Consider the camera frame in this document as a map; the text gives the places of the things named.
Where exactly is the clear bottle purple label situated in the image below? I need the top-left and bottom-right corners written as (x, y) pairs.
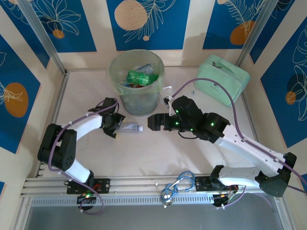
top-left (118, 122), bottom-right (144, 133)

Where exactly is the aluminium rail frame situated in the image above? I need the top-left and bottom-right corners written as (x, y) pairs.
top-left (20, 172), bottom-right (281, 199)

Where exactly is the blue stethoscope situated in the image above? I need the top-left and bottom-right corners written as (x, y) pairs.
top-left (155, 171), bottom-right (195, 208)

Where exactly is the clear plastic bag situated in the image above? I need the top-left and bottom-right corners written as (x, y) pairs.
top-left (159, 85), bottom-right (173, 99)

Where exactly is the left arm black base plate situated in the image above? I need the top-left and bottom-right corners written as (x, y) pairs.
top-left (66, 178), bottom-right (111, 195)

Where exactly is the mint green zip pouch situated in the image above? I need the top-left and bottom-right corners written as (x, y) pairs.
top-left (194, 54), bottom-right (250, 107)

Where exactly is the aluminium side rail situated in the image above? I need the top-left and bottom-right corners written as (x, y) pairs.
top-left (47, 71), bottom-right (70, 130)

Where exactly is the green plastic bottle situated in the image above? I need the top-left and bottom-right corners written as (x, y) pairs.
top-left (126, 69), bottom-right (159, 86)

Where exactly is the grey metal sheet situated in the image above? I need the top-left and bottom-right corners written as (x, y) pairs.
top-left (14, 191), bottom-right (295, 230)

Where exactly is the mesh bin with green liner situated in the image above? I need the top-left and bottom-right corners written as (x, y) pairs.
top-left (109, 49), bottom-right (166, 116)

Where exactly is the aluminium corner post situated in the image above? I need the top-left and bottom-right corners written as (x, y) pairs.
top-left (18, 0), bottom-right (68, 75)
top-left (236, 0), bottom-right (280, 68)

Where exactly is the clear soda water bottle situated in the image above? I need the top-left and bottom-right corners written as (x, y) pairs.
top-left (135, 63), bottom-right (154, 74)

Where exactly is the slotted grey cable duct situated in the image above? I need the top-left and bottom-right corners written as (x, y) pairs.
top-left (30, 195), bottom-right (214, 207)

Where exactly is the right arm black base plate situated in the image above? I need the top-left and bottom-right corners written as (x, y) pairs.
top-left (194, 176), bottom-right (238, 192)

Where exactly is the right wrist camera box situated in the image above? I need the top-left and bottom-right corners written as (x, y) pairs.
top-left (163, 94), bottom-right (174, 107)

